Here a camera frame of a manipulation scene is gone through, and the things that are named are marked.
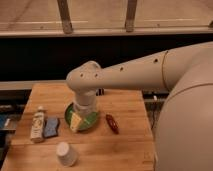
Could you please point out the white gripper yellow tag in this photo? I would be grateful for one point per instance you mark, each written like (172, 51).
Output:
(85, 102)

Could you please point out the white ceramic cup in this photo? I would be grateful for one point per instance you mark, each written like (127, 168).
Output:
(66, 154)

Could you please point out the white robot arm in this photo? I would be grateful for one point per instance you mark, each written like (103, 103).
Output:
(183, 136)

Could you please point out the black striped block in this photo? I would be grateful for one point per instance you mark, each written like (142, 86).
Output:
(100, 92)

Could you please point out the green bowl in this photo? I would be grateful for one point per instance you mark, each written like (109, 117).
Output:
(78, 123)

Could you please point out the red chili pepper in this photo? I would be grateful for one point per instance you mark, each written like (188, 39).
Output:
(112, 123)

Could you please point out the white tube bottle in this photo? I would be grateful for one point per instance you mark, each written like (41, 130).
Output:
(38, 122)

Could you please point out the wooden cutting board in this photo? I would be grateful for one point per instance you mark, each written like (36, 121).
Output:
(98, 149)

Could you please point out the left metal frame post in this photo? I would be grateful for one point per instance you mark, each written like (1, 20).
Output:
(65, 16)

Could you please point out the metal frame post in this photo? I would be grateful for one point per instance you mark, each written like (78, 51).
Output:
(65, 16)
(130, 15)

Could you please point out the right metal frame post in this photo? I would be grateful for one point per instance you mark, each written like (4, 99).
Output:
(130, 15)

